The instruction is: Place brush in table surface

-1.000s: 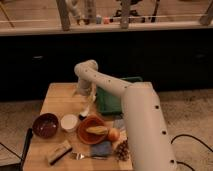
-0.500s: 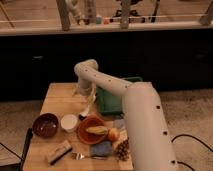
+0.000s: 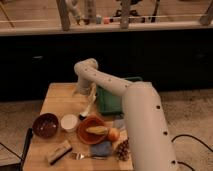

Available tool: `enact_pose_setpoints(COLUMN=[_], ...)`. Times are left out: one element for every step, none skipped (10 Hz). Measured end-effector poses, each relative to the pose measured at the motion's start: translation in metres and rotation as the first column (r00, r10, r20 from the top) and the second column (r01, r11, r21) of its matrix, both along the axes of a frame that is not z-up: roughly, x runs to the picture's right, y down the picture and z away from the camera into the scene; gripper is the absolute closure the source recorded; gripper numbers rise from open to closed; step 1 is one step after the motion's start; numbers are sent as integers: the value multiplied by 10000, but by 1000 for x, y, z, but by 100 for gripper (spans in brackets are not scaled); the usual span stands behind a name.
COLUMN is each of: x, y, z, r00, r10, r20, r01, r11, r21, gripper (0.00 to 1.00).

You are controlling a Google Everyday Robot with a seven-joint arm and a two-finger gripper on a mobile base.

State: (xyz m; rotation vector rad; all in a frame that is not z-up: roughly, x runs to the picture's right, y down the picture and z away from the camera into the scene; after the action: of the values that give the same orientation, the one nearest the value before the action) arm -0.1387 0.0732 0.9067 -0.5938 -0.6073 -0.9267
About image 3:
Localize corn cob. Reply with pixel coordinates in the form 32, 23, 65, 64
86, 126, 108, 135

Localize black cable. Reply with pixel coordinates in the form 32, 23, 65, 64
171, 133, 213, 171

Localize grey blue cloth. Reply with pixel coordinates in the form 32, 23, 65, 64
113, 119, 125, 130

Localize silver fork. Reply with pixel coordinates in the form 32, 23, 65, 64
70, 152, 107, 160

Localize orange plate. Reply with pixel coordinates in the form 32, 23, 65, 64
77, 115, 106, 145

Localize white cup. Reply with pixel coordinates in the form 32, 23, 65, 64
61, 114, 78, 132

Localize brown grape bunch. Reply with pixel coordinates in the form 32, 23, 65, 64
115, 140, 129, 161

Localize wooden block eraser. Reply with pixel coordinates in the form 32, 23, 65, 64
47, 140, 72, 165

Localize dark red bowl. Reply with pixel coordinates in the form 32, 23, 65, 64
32, 113, 59, 139

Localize white handled dish brush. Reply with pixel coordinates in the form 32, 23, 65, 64
79, 95, 96, 120

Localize green tray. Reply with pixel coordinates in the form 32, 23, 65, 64
96, 76, 144, 116

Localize orange apple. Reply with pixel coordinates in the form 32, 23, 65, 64
107, 128, 120, 142

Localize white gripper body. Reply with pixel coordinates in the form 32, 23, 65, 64
75, 79, 95, 96

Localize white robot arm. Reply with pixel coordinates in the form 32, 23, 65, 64
74, 58, 180, 171

